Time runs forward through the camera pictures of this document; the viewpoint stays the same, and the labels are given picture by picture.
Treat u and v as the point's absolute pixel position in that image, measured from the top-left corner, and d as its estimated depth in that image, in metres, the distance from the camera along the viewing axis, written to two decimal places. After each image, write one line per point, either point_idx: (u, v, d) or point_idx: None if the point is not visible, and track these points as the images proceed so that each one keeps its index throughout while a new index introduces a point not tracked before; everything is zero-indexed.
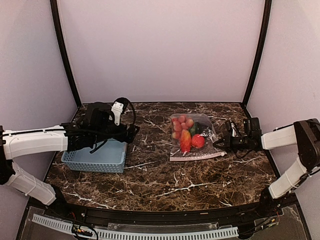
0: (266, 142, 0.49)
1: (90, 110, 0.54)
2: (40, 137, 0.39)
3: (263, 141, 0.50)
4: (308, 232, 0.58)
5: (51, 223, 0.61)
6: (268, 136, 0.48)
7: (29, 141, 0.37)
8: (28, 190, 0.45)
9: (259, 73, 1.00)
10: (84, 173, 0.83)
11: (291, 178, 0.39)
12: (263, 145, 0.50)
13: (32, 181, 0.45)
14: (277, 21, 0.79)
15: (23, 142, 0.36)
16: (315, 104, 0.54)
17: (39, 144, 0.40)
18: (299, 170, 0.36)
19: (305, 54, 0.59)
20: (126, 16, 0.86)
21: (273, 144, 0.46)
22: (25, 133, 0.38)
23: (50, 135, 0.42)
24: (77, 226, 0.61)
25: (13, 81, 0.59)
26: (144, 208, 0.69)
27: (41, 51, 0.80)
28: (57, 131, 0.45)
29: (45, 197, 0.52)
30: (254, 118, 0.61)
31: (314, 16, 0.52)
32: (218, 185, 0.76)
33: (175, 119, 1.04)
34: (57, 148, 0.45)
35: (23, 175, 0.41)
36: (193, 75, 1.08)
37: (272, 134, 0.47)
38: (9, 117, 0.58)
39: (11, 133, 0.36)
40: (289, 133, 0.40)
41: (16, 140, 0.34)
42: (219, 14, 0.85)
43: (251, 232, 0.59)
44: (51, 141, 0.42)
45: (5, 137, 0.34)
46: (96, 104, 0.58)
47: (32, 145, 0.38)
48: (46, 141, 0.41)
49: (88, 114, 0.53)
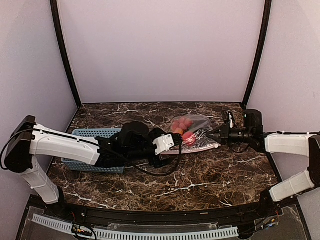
0: (271, 146, 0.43)
1: (125, 133, 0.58)
2: (74, 147, 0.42)
3: (266, 142, 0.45)
4: (308, 232, 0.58)
5: (51, 223, 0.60)
6: (274, 139, 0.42)
7: (59, 146, 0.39)
8: (36, 186, 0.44)
9: (259, 73, 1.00)
10: (84, 173, 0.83)
11: (295, 187, 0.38)
12: (266, 148, 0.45)
13: (43, 179, 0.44)
14: (276, 22, 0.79)
15: (53, 144, 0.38)
16: (315, 104, 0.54)
17: (69, 152, 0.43)
18: (304, 181, 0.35)
19: (305, 54, 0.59)
20: (126, 16, 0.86)
21: (279, 149, 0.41)
22: (57, 135, 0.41)
23: (83, 147, 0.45)
24: (77, 226, 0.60)
25: (13, 81, 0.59)
26: (144, 208, 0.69)
27: (41, 51, 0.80)
28: (89, 144, 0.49)
29: (49, 198, 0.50)
30: (257, 113, 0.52)
31: (313, 16, 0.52)
32: (218, 185, 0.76)
33: (176, 121, 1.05)
34: (83, 160, 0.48)
35: (38, 171, 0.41)
36: (193, 75, 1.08)
37: (278, 137, 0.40)
38: (9, 117, 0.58)
39: (43, 130, 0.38)
40: (299, 145, 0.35)
41: (47, 140, 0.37)
42: (219, 14, 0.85)
43: (251, 232, 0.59)
44: (81, 152, 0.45)
45: (38, 134, 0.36)
46: (134, 124, 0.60)
47: (60, 150, 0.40)
48: (76, 151, 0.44)
49: (123, 135, 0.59)
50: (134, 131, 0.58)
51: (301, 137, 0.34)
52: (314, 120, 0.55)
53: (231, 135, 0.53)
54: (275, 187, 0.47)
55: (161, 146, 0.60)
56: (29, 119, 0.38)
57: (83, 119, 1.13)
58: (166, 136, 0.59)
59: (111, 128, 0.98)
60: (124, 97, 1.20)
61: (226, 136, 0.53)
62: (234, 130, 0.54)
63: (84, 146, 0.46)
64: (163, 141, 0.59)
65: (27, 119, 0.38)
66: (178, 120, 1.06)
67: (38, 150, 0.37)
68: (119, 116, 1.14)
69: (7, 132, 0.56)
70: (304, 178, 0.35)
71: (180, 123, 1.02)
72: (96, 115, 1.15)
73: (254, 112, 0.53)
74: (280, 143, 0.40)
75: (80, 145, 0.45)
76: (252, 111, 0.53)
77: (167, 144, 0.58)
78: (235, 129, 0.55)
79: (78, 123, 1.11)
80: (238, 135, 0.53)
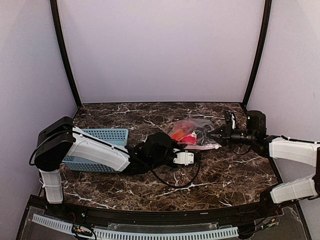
0: (275, 152, 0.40)
1: (150, 144, 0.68)
2: (107, 152, 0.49)
3: (270, 147, 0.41)
4: (308, 232, 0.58)
5: (51, 223, 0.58)
6: (277, 145, 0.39)
7: (96, 151, 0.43)
8: (50, 186, 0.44)
9: (259, 74, 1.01)
10: (84, 173, 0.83)
11: (298, 192, 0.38)
12: (269, 153, 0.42)
13: (60, 180, 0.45)
14: (276, 21, 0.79)
15: (90, 148, 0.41)
16: (315, 104, 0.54)
17: (101, 157, 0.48)
18: (308, 189, 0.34)
19: (306, 53, 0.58)
20: (126, 16, 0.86)
21: (284, 156, 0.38)
22: (94, 140, 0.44)
23: (114, 153, 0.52)
24: (77, 226, 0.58)
25: (12, 81, 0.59)
26: (144, 208, 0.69)
27: (41, 50, 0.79)
28: (119, 151, 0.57)
29: (55, 199, 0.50)
30: (261, 115, 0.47)
31: (314, 15, 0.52)
32: (218, 185, 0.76)
33: (177, 124, 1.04)
34: (110, 164, 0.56)
35: (58, 173, 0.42)
36: (193, 75, 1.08)
37: (282, 144, 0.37)
38: (9, 116, 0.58)
39: (82, 133, 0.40)
40: (307, 154, 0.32)
41: (86, 145, 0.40)
42: (219, 14, 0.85)
43: (251, 232, 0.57)
44: (112, 158, 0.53)
45: (79, 138, 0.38)
46: (157, 136, 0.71)
47: (96, 155, 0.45)
48: (107, 156, 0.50)
49: (148, 146, 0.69)
50: (159, 143, 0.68)
51: (308, 146, 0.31)
52: (314, 120, 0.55)
53: (233, 135, 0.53)
54: (276, 190, 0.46)
55: (182, 160, 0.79)
56: (66, 120, 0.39)
57: (83, 119, 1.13)
58: (189, 154, 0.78)
59: (111, 128, 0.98)
60: (124, 97, 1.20)
61: (226, 136, 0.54)
62: (236, 132, 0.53)
63: (117, 153, 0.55)
64: (185, 157, 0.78)
65: (65, 119, 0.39)
66: (180, 121, 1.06)
67: (76, 152, 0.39)
68: (119, 116, 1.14)
69: (6, 131, 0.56)
70: (308, 187, 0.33)
71: (181, 125, 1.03)
72: (96, 116, 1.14)
73: (258, 113, 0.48)
74: (284, 150, 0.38)
75: (114, 152, 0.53)
76: (256, 113, 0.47)
77: (188, 160, 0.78)
78: (237, 130, 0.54)
79: (78, 123, 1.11)
80: (240, 137, 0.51)
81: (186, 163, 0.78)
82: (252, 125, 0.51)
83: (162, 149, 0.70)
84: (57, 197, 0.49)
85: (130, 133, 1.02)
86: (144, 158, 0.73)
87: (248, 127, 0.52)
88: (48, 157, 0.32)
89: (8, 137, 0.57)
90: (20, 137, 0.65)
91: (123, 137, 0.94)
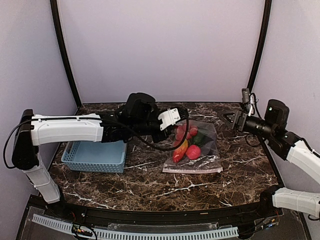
0: (293, 158, 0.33)
1: (130, 101, 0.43)
2: (71, 126, 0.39)
3: (289, 150, 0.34)
4: (308, 233, 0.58)
5: (51, 223, 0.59)
6: (300, 156, 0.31)
7: (56, 129, 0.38)
8: (38, 184, 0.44)
9: (259, 73, 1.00)
10: (84, 173, 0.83)
11: (299, 207, 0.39)
12: (283, 156, 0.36)
13: (47, 177, 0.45)
14: (276, 21, 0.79)
15: (48, 128, 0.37)
16: (315, 103, 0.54)
17: (71, 134, 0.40)
18: (310, 207, 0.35)
19: (306, 53, 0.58)
20: (126, 16, 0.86)
21: (302, 166, 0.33)
22: (55, 119, 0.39)
23: (83, 124, 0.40)
24: (77, 226, 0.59)
25: (12, 80, 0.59)
26: (144, 208, 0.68)
27: (40, 50, 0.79)
28: (92, 119, 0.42)
29: (51, 197, 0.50)
30: (286, 108, 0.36)
31: (313, 16, 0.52)
32: (218, 185, 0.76)
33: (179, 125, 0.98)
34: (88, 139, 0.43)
35: (43, 169, 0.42)
36: (193, 75, 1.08)
37: (307, 158, 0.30)
38: (9, 117, 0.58)
39: (41, 118, 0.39)
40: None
41: (42, 126, 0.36)
42: (219, 14, 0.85)
43: (251, 232, 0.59)
44: (83, 131, 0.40)
45: (36, 123, 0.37)
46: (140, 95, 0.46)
47: (60, 132, 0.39)
48: (77, 130, 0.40)
49: (129, 105, 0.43)
50: (142, 100, 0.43)
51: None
52: (314, 120, 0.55)
53: (248, 123, 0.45)
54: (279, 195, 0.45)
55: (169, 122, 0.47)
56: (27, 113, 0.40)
57: None
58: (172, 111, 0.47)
59: None
60: (124, 97, 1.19)
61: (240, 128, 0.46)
62: (253, 119, 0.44)
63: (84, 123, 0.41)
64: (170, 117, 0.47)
65: (26, 113, 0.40)
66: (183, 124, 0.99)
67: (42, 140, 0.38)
68: None
69: (6, 131, 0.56)
70: (311, 207, 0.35)
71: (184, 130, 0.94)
72: None
73: (282, 106, 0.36)
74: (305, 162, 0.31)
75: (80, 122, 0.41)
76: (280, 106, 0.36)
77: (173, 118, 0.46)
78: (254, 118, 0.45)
79: None
80: (255, 127, 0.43)
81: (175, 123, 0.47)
82: (273, 118, 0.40)
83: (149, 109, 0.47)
84: (52, 195, 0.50)
85: None
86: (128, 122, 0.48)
87: (267, 117, 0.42)
88: (19, 152, 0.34)
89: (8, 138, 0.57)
90: None
91: None
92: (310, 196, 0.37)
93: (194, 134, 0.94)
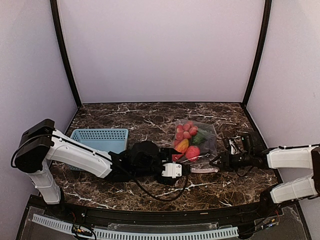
0: (272, 162, 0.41)
1: (136, 151, 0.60)
2: (89, 159, 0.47)
3: (268, 158, 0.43)
4: (308, 232, 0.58)
5: (51, 223, 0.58)
6: (275, 155, 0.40)
7: (76, 156, 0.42)
8: (40, 186, 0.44)
9: (259, 73, 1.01)
10: (84, 173, 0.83)
11: (298, 193, 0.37)
12: (268, 165, 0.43)
13: (50, 180, 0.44)
14: (276, 21, 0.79)
15: (69, 153, 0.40)
16: (315, 103, 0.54)
17: (83, 163, 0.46)
18: (307, 188, 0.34)
19: (306, 52, 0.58)
20: (126, 16, 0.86)
21: (282, 165, 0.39)
22: (74, 145, 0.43)
23: (96, 160, 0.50)
24: (77, 226, 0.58)
25: (12, 80, 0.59)
26: (144, 208, 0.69)
27: (41, 50, 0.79)
28: (101, 158, 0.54)
29: (51, 199, 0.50)
30: (253, 133, 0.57)
31: (314, 15, 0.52)
32: (218, 185, 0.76)
33: (179, 125, 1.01)
34: (88, 170, 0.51)
35: (46, 173, 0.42)
36: (193, 76, 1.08)
37: (278, 153, 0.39)
38: (9, 117, 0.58)
39: (61, 137, 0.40)
40: (299, 158, 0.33)
41: (64, 149, 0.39)
42: (219, 14, 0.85)
43: (251, 232, 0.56)
44: (92, 165, 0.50)
45: (58, 142, 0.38)
46: (143, 144, 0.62)
47: (76, 160, 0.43)
48: (89, 163, 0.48)
49: (134, 154, 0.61)
50: (144, 152, 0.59)
51: (302, 151, 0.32)
52: (314, 120, 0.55)
53: (232, 160, 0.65)
54: (276, 192, 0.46)
55: (170, 173, 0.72)
56: (47, 123, 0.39)
57: (83, 119, 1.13)
58: (176, 166, 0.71)
59: (111, 128, 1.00)
60: (124, 97, 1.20)
61: (227, 163, 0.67)
62: (235, 157, 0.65)
63: (98, 160, 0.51)
64: (173, 170, 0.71)
65: (45, 122, 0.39)
66: (182, 125, 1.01)
67: (55, 156, 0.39)
68: (119, 116, 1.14)
69: (6, 131, 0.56)
70: (308, 186, 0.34)
71: (184, 130, 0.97)
72: (96, 116, 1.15)
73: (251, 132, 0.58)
74: (280, 158, 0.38)
75: (95, 158, 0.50)
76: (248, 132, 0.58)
77: (176, 173, 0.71)
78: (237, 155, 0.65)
79: (78, 123, 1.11)
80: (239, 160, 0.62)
81: (174, 176, 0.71)
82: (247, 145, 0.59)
83: (148, 158, 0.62)
84: (52, 196, 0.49)
85: (130, 133, 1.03)
86: (129, 167, 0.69)
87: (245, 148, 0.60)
88: (28, 159, 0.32)
89: (8, 138, 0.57)
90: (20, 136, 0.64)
91: (123, 137, 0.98)
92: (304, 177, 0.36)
93: (194, 133, 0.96)
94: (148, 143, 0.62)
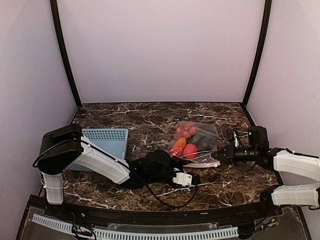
0: (278, 165, 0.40)
1: (148, 160, 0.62)
2: (110, 166, 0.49)
3: (274, 161, 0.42)
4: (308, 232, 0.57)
5: (51, 223, 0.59)
6: (282, 159, 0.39)
7: (99, 162, 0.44)
8: (49, 187, 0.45)
9: (259, 73, 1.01)
10: (84, 173, 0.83)
11: (299, 199, 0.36)
12: (274, 167, 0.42)
13: (61, 181, 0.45)
14: (276, 21, 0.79)
15: (94, 158, 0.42)
16: (315, 104, 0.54)
17: (103, 169, 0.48)
18: (309, 197, 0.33)
19: (306, 52, 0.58)
20: (125, 16, 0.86)
21: (288, 170, 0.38)
22: (99, 151, 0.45)
23: (116, 168, 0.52)
24: (77, 226, 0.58)
25: (12, 80, 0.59)
26: (144, 208, 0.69)
27: (40, 50, 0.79)
28: (121, 165, 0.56)
29: (55, 200, 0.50)
30: (261, 129, 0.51)
31: (314, 15, 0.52)
32: (218, 185, 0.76)
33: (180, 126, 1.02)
34: (106, 175, 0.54)
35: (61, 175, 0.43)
36: (193, 76, 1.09)
37: (284, 158, 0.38)
38: (9, 117, 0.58)
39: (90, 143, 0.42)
40: (310, 168, 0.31)
41: (91, 155, 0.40)
42: (218, 14, 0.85)
43: (251, 232, 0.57)
44: (111, 172, 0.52)
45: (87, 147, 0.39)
46: (155, 153, 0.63)
47: (98, 166, 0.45)
48: (110, 169, 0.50)
49: (146, 163, 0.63)
50: (156, 160, 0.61)
51: (314, 162, 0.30)
52: (314, 120, 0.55)
53: (236, 153, 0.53)
54: (277, 193, 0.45)
55: (180, 180, 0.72)
56: (76, 128, 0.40)
57: (83, 119, 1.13)
58: (187, 176, 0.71)
59: (111, 128, 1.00)
60: (124, 97, 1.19)
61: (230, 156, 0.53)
62: (239, 149, 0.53)
63: (118, 168, 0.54)
64: (183, 179, 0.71)
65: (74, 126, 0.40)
66: (183, 125, 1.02)
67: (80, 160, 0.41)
68: (119, 116, 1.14)
69: (6, 131, 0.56)
70: (311, 197, 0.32)
71: (184, 129, 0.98)
72: (96, 116, 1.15)
73: (259, 128, 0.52)
74: (287, 164, 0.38)
75: (116, 166, 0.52)
76: (257, 128, 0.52)
77: (186, 182, 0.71)
78: (240, 148, 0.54)
79: (78, 123, 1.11)
80: (243, 154, 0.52)
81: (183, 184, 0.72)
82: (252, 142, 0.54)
83: (160, 166, 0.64)
84: (57, 198, 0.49)
85: (130, 133, 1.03)
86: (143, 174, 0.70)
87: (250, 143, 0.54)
88: (55, 162, 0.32)
89: (7, 138, 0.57)
90: (19, 137, 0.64)
91: (123, 137, 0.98)
92: (308, 187, 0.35)
93: (194, 133, 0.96)
94: (159, 151, 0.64)
